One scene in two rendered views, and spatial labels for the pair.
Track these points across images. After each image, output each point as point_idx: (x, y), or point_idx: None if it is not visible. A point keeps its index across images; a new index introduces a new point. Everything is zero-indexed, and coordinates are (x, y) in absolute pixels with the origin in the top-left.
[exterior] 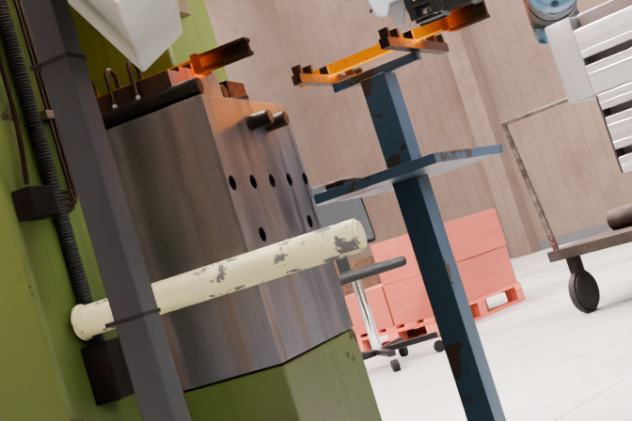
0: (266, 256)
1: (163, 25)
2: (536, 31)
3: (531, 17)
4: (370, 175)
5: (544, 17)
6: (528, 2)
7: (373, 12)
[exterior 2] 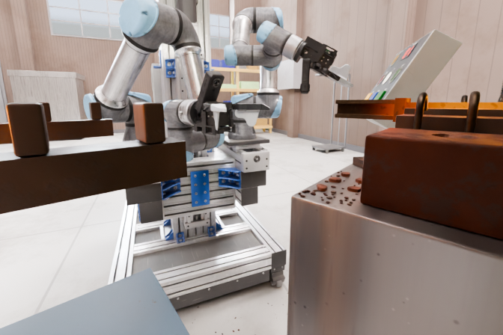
0: None
1: (371, 120)
2: (193, 154)
3: (197, 146)
4: (185, 327)
5: (207, 148)
6: (212, 140)
7: (224, 111)
